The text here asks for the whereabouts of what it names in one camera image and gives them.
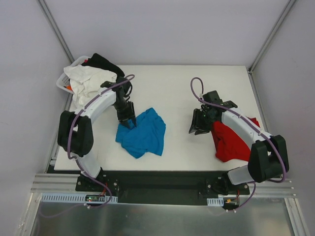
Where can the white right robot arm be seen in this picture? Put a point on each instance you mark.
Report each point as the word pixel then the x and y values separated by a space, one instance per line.
pixel 268 153

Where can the blue t-shirt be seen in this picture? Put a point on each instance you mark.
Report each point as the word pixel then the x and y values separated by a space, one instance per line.
pixel 146 136

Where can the white laundry basket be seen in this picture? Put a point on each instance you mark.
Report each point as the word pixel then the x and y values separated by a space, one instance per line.
pixel 63 80

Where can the white slotted cable duct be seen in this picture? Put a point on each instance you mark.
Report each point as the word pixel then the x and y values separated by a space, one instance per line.
pixel 215 202
pixel 77 198

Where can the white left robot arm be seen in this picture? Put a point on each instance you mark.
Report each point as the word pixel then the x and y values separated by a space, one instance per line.
pixel 75 134

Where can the black t-shirt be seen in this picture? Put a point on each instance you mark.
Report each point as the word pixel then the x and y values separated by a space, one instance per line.
pixel 100 62

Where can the black robot base mount plate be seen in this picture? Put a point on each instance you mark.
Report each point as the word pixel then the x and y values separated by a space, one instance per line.
pixel 170 197

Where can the aluminium table edge rail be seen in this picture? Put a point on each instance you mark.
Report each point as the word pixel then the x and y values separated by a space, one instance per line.
pixel 120 181

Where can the white slotted cable duct left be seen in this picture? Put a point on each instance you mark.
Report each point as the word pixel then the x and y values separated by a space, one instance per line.
pixel 77 198

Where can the white t-shirt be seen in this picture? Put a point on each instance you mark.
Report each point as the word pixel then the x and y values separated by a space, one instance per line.
pixel 85 82

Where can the white slotted cable duct right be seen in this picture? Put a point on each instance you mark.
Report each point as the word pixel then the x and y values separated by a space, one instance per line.
pixel 215 202

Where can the aluminium frame post right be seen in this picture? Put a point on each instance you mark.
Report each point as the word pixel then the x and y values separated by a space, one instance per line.
pixel 273 32

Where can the aluminium frame post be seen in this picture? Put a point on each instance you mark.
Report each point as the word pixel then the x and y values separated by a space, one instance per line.
pixel 55 28
pixel 273 32

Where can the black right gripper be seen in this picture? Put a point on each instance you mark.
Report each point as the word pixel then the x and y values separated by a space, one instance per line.
pixel 200 120

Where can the red t-shirt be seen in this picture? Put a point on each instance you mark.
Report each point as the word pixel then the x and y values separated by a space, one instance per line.
pixel 228 144

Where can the aluminium frame post left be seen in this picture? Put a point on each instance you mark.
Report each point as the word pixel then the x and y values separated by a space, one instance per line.
pixel 55 28

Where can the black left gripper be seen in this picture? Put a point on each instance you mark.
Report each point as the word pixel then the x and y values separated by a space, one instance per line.
pixel 126 116

